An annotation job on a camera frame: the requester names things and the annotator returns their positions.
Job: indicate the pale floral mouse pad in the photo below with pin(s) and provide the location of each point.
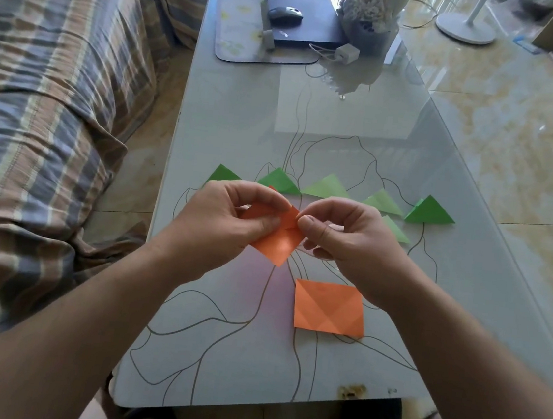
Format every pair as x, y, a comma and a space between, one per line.
239, 38

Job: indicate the black computer mouse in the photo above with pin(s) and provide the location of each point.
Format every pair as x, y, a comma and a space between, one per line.
285, 14

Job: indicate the person's right thumb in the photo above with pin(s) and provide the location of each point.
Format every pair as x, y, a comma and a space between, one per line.
315, 228

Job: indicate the black closed laptop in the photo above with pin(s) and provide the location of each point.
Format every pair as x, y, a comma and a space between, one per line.
317, 22

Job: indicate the creased orange paper square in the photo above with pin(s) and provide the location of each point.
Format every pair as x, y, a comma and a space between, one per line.
329, 308

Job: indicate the person's left thumb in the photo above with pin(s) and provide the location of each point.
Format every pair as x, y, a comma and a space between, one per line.
262, 224

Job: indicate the white standing fan base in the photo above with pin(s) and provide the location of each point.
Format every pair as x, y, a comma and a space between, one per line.
466, 27

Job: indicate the small blue white packet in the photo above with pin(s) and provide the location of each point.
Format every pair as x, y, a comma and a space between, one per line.
526, 45

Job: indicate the person's right hand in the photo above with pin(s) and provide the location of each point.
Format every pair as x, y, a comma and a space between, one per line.
361, 251

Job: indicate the person's left forearm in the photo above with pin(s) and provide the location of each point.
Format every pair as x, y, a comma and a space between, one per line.
62, 341

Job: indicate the person's left hand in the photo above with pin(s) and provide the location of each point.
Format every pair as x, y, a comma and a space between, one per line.
209, 229

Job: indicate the light green folded paper triangle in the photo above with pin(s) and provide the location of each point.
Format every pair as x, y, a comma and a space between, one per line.
384, 203
396, 230
327, 188

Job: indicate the person's right forearm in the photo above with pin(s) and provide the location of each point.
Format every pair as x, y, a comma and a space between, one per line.
475, 388

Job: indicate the white charger adapter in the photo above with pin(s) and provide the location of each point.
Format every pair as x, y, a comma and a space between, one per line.
347, 54

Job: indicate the dark green folded paper triangle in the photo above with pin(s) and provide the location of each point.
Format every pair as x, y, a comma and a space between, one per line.
429, 213
279, 182
222, 175

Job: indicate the wrapped white flower bouquet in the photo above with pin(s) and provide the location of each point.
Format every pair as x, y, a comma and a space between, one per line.
371, 13

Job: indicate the striped cloth covered sofa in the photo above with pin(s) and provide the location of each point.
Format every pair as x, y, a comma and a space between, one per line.
43, 115

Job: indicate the orange paper piece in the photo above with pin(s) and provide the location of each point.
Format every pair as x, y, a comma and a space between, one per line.
280, 242

